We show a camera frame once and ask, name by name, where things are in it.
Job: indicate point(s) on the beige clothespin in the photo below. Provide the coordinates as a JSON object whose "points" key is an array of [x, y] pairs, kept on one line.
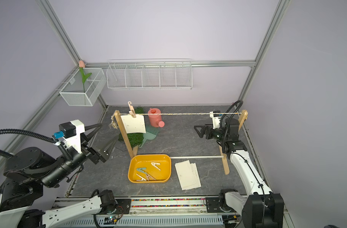
{"points": [[131, 110], [149, 177]]}

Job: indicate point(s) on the white hook clothespin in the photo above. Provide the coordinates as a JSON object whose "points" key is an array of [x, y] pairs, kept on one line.
{"points": [[141, 178], [156, 165]]}

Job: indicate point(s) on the pink watering can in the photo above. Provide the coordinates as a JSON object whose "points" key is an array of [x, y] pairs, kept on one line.
{"points": [[155, 118]]}

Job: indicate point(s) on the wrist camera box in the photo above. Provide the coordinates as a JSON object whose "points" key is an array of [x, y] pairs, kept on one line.
{"points": [[70, 135], [216, 118]]}

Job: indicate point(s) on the white mesh basket small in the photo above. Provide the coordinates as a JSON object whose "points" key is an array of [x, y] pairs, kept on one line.
{"points": [[72, 91]]}

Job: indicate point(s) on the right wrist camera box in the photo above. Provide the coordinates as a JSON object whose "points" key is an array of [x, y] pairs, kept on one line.
{"points": [[216, 118]]}

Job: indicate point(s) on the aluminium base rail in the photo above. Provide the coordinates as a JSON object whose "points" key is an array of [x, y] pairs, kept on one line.
{"points": [[142, 212]]}

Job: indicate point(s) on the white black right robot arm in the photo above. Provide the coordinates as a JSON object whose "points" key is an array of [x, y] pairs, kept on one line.
{"points": [[261, 208]]}

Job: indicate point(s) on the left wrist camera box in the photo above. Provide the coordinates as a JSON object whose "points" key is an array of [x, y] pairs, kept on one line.
{"points": [[70, 135]]}

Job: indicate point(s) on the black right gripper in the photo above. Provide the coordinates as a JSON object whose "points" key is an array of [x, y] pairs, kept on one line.
{"points": [[209, 129]]}

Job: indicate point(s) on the white wire basket long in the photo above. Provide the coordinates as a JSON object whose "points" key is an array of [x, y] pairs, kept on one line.
{"points": [[156, 74]]}

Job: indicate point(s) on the green clothespin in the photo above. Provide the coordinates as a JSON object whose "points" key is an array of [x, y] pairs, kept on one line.
{"points": [[142, 170]]}

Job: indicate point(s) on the wooden drying rack frame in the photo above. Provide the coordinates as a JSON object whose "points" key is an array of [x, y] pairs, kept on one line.
{"points": [[127, 136]]}

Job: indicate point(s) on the pink artificial tulip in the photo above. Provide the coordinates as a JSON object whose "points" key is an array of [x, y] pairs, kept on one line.
{"points": [[84, 76]]}

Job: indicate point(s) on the green dustpan brush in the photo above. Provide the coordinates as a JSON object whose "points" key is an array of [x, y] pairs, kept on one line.
{"points": [[150, 135]]}

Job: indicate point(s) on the yellow plastic tray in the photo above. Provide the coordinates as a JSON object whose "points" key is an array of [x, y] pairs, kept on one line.
{"points": [[145, 160]]}

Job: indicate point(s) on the green artificial grass mat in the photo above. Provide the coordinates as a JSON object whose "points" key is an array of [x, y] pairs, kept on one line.
{"points": [[136, 139]]}

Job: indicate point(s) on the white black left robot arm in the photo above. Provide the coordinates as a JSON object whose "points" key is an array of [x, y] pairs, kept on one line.
{"points": [[31, 170]]}

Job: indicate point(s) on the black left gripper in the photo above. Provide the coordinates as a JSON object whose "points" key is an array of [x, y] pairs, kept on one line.
{"points": [[96, 156]]}

